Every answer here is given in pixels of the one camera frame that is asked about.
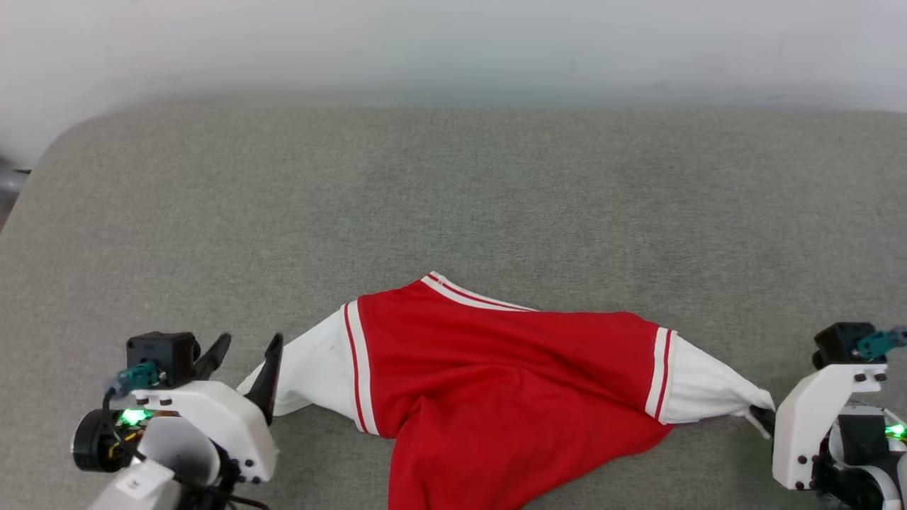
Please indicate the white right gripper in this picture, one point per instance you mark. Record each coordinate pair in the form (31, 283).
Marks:
(801, 425)

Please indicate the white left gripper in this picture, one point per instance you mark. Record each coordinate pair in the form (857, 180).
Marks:
(220, 418)

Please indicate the red and white jersey shirt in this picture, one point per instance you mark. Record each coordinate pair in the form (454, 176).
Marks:
(496, 368)

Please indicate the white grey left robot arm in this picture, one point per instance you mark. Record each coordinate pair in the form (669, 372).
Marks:
(173, 453)

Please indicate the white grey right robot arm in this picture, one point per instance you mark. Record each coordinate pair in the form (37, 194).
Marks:
(879, 489)

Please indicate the grey cylindrical object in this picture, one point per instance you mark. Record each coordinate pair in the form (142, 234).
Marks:
(10, 183)

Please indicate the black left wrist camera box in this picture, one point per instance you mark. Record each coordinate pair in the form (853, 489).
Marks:
(163, 354)

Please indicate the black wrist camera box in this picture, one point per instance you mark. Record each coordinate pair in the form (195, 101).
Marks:
(163, 354)
(840, 345)

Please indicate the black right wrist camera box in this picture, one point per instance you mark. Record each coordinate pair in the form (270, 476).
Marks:
(840, 345)

